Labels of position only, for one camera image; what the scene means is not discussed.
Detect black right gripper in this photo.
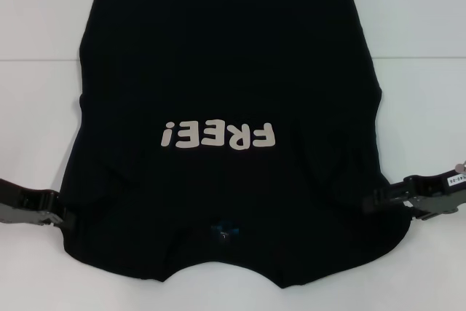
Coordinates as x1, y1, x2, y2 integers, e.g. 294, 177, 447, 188
363, 161, 466, 222

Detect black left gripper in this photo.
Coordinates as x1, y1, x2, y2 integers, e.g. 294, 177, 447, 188
0, 178, 77, 232

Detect black shirt with FREE print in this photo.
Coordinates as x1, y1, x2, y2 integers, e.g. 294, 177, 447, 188
60, 0, 411, 283

